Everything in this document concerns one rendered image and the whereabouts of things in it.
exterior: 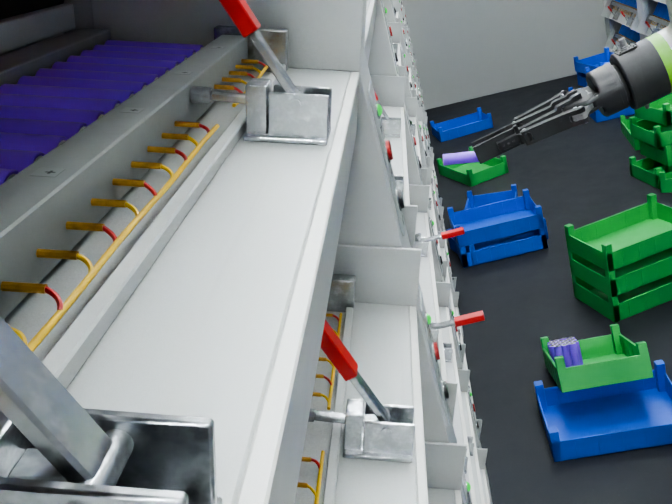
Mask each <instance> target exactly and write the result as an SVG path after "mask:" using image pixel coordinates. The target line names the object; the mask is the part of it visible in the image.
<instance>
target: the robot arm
mask: <svg viewBox="0 0 672 504"><path fill-rule="evenodd" d="M665 1H666V5H667V8H668V12H669V18H670V23H669V25H668V26H667V27H666V28H664V29H662V30H660V31H658V32H656V33H654V34H652V35H650V36H648V37H646V38H644V39H642V40H640V41H638V42H636V43H634V44H633V43H629V44H627V42H626V41H625V38H624V37H623V38H620V39H619V40H618V42H619V44H620V49H618V50H615V51H614V54H612V55H611V56H610V58H609V62H610V63H606V64H604V65H602V66H600V67H598V68H596V69H594V70H592V71H590V72H588V73H587V74H586V81H587V86H586V87H583V88H581V89H573V90H571V91H569V92H567V90H562V91H561V92H560V93H558V94H557V95H555V96H554V97H552V98H550V99H549V100H547V101H545V102H543V103H541V104H539V105H537V106H536V107H534V108H532V109H530V110H528V111H526V112H525V113H523V114H521V115H519V116H517V117H515V118H514V119H513V122H512V123H511V124H509V125H507V126H504V127H502V128H500V129H498V130H496V131H494V132H492V133H490V134H488V135H486V136H483V137H481V138H479V139H477V140H475V141H473V142H471V145H472V147H473V150H474V152H475V154H476V156H477V158H478V160H479V162H480V164H482V163H484V162H486V161H488V160H490V159H492V158H494V157H497V156H499V155H501V154H503V153H505V152H507V151H509V150H511V149H513V148H515V147H517V146H519V145H521V144H525V143H526V145H527V146H529V145H532V144H534V143H536V142H539V141H541V140H543V139H546V138H548V137H551V136H553V135H555V134H558V133H560V132H563V131H565V130H567V129H570V128H572V127H575V126H578V125H582V124H586V123H588V122H589V121H590V119H589V117H588V116H589V115H590V114H591V113H593V112H595V111H596V110H598V109H599V111H600V112H601V113H602V114H603V115H604V116H606V117H608V116H611V115H613V114H615V113H617V112H619V111H621V110H624V109H626V108H628V107H629V106H630V107H631V108H632V109H635V110H637V109H639V108H641V107H643V106H644V107H645V108H646V109H649V108H650V107H649V106H650V105H649V104H650V103H651V102H654V101H656V100H658V99H660V98H662V97H664V96H666V95H669V94H671V93H672V0H665Z"/></svg>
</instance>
